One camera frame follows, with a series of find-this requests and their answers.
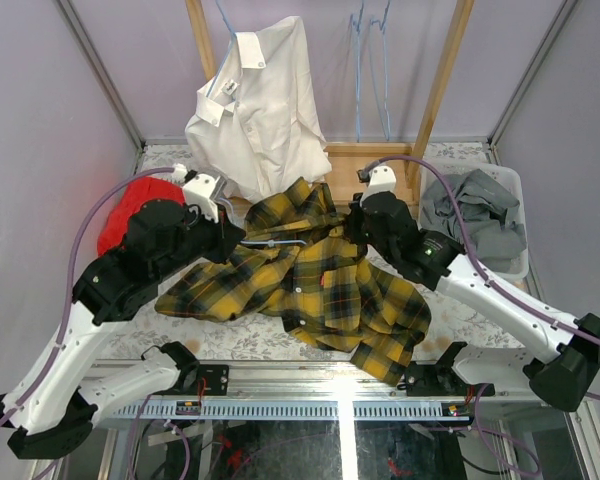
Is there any wooden clothes rack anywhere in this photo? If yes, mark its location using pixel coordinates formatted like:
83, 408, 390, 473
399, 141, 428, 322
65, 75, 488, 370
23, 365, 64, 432
185, 0, 474, 206

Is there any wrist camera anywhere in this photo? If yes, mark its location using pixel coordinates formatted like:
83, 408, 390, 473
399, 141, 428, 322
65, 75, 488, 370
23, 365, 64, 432
357, 166, 397, 204
172, 163, 227, 223

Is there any white plastic basket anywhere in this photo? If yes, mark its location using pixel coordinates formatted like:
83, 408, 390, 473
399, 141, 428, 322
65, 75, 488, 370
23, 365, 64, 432
419, 159, 530, 280

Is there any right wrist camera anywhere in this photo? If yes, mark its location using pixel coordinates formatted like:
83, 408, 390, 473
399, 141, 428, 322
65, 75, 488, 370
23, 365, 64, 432
357, 166, 397, 204

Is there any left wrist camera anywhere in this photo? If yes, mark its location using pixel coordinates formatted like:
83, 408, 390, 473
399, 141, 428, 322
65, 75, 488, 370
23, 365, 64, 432
172, 163, 227, 223

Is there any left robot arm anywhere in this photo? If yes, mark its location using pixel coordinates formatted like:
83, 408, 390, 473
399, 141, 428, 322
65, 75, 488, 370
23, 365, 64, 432
0, 200, 245, 460

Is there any white shirt on left hanger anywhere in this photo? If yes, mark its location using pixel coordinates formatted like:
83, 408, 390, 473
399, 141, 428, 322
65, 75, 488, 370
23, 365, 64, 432
184, 16, 332, 203

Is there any yellow plaid shirt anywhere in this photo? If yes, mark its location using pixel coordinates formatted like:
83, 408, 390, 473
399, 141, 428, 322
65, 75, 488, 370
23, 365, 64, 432
155, 179, 431, 386

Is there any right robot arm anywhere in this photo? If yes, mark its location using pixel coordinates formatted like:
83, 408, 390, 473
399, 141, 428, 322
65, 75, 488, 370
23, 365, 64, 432
345, 191, 600, 412

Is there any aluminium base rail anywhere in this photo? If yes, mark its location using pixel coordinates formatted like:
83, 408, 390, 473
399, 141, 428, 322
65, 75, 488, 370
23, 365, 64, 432
54, 359, 531, 421

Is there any blue wire hanger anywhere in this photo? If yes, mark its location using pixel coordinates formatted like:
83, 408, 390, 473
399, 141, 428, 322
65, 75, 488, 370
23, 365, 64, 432
368, 0, 392, 142

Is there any red cloth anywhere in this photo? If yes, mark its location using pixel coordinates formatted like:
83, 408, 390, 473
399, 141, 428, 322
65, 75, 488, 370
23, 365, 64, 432
97, 177, 185, 256

